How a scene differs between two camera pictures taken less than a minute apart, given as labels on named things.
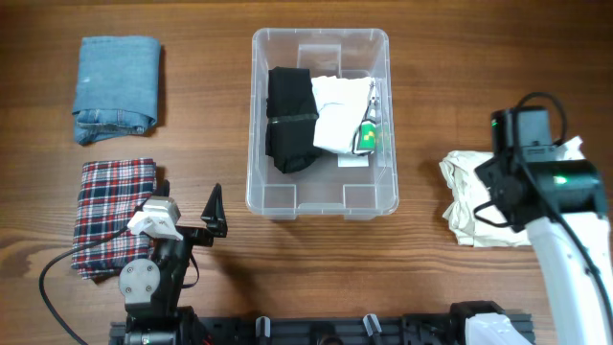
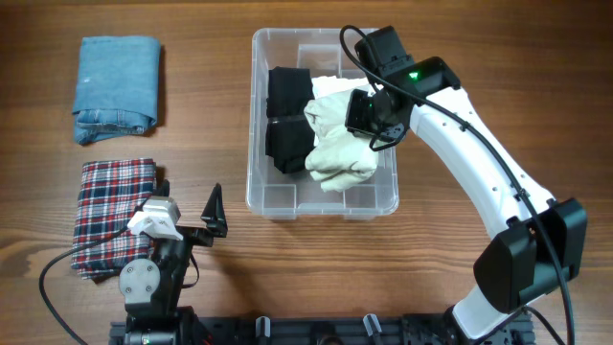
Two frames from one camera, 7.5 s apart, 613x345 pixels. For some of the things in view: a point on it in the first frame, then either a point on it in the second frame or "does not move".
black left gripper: x=215 y=218 does not move
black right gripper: x=487 y=172 -> x=356 y=122
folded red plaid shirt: x=109 y=193 does not move
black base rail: x=374 y=330 does not move
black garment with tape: x=292 y=117 does not move
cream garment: x=469 y=192 -> x=338 y=158
